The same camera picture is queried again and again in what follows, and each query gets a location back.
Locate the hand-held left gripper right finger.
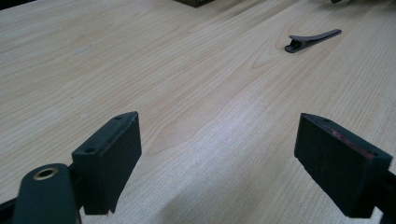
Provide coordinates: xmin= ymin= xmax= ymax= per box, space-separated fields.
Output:
xmin=293 ymin=112 xmax=394 ymax=219

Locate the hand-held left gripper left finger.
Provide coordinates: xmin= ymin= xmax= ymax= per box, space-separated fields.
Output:
xmin=71 ymin=111 xmax=143 ymax=216

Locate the black hair clip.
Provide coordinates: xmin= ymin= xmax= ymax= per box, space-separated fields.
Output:
xmin=284 ymin=28 xmax=343 ymax=54

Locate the dark green box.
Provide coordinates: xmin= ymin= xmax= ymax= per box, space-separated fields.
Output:
xmin=173 ymin=0 xmax=217 ymax=8

